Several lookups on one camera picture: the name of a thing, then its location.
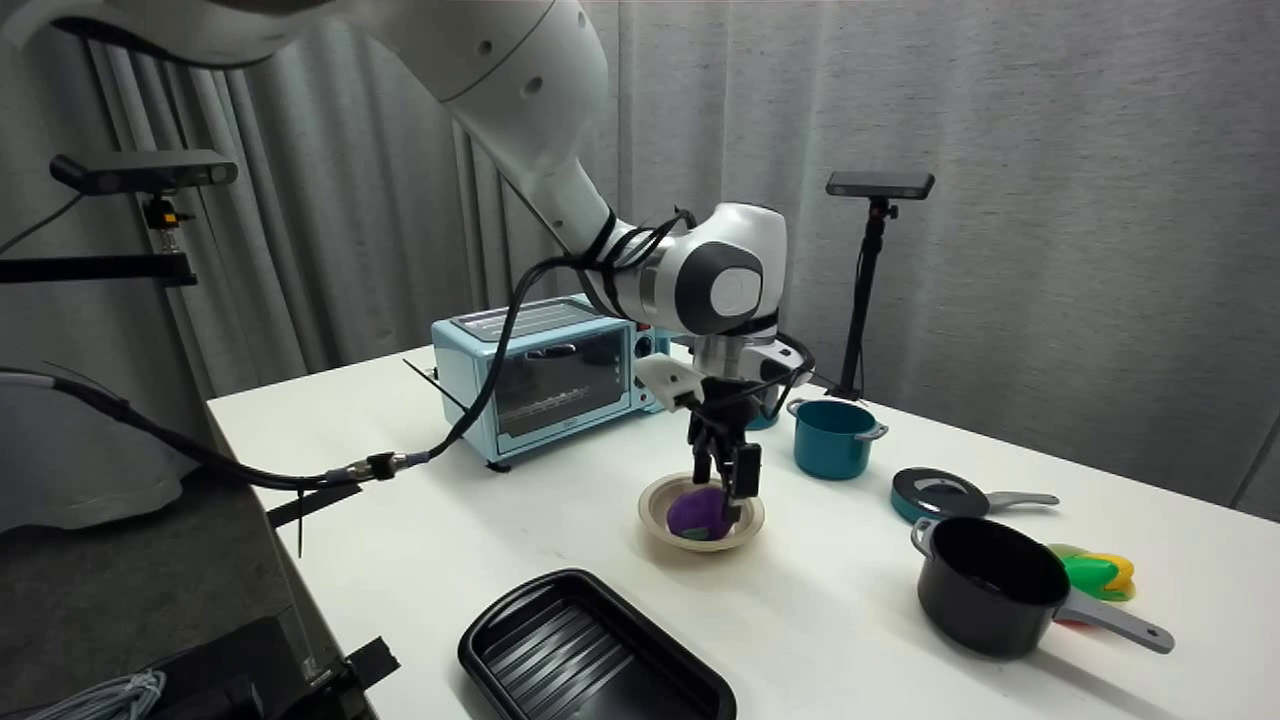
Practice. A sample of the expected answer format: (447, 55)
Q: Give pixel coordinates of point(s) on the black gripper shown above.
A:
(727, 408)

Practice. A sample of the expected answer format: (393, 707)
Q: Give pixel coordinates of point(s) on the purple ball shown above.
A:
(696, 513)

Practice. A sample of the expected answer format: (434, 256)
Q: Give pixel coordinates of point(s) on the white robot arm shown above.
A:
(520, 67)

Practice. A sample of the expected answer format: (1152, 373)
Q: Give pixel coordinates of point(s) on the beige bowl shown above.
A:
(657, 520)

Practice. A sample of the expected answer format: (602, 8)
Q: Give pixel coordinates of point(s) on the teal pot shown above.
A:
(828, 446)

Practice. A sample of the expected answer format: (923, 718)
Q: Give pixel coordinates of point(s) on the light blue toaster oven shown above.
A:
(546, 382)

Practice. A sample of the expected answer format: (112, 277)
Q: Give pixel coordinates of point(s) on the black tripod stand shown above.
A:
(870, 293)

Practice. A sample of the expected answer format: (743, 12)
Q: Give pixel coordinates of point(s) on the black rectangular baking tray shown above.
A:
(586, 655)

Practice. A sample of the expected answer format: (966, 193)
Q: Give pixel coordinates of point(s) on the yellow green toy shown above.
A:
(1100, 575)

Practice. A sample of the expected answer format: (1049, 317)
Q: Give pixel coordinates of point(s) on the black metal clamp bar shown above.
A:
(315, 501)

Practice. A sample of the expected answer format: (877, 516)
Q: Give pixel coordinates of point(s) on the grey curtain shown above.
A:
(1064, 202)

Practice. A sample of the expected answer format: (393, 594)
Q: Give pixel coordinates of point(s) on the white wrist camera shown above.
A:
(664, 376)

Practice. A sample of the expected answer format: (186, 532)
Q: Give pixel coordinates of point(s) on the black camera on tripod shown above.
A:
(883, 183)

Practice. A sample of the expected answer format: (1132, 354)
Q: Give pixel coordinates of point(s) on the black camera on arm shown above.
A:
(143, 169)

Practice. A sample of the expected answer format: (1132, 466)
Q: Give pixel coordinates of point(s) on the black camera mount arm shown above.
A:
(92, 271)

